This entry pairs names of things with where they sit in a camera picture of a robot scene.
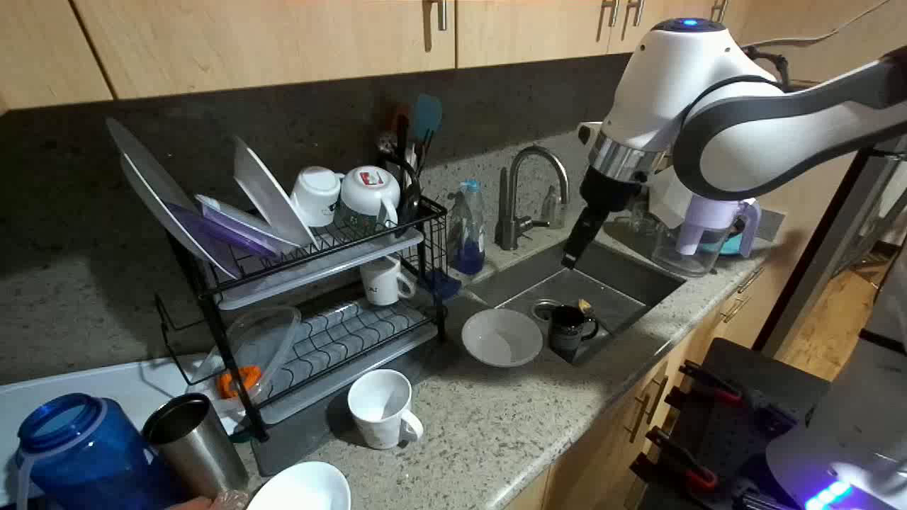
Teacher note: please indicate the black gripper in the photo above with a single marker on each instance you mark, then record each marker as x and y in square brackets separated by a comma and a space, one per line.
[602, 195]

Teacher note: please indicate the white bowl with flower pattern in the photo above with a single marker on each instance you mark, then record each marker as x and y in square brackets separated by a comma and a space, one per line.
[303, 486]

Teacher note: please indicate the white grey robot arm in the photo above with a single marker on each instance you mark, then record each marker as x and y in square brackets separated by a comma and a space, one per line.
[692, 98]

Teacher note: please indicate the plain white bowl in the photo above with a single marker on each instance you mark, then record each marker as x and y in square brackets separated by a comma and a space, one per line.
[502, 339]

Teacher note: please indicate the stainless steel sink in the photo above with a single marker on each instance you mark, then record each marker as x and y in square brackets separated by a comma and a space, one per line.
[609, 286]

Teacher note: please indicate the chrome kitchen faucet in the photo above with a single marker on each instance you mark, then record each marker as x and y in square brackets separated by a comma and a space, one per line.
[529, 205]

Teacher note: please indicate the white water filter pitcher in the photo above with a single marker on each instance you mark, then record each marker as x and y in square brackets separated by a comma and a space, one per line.
[692, 229]

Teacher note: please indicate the blue dish soap bottle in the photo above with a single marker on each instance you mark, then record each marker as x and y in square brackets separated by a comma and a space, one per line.
[466, 229]

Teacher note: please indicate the black mug in sink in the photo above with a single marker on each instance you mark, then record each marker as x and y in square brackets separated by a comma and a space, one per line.
[567, 326]

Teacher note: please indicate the black utensil caddy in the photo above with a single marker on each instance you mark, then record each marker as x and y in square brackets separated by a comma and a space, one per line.
[408, 205]

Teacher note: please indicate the white mug with red logo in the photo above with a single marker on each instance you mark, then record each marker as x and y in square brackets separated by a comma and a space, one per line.
[373, 191]

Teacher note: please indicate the white mug lower rack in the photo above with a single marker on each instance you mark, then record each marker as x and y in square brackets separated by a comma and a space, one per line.
[383, 282]

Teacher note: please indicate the white cup in rack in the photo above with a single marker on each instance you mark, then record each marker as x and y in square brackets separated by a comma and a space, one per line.
[316, 195]

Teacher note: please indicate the black clamp stand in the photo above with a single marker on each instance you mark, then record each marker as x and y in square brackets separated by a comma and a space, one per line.
[724, 415]

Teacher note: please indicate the white mug on counter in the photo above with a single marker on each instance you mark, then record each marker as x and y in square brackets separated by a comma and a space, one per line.
[381, 407]

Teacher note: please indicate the black two-tier dish rack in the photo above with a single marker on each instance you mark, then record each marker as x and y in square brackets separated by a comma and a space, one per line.
[278, 356]

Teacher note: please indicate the white plate in rack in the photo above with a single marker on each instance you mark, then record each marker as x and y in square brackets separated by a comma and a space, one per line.
[268, 195]

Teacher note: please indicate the purple plate in rack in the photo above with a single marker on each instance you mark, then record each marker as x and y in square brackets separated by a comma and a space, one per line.
[241, 229]

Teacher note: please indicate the large grey plate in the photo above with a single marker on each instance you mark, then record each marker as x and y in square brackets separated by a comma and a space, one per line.
[167, 201]

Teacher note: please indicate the stainless steel tumbler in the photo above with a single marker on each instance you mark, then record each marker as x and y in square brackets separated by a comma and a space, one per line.
[194, 445]

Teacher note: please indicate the blue water bottle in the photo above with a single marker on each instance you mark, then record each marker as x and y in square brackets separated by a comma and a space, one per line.
[84, 453]

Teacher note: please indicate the teal handled utensil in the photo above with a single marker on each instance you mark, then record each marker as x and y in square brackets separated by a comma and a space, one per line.
[425, 118]

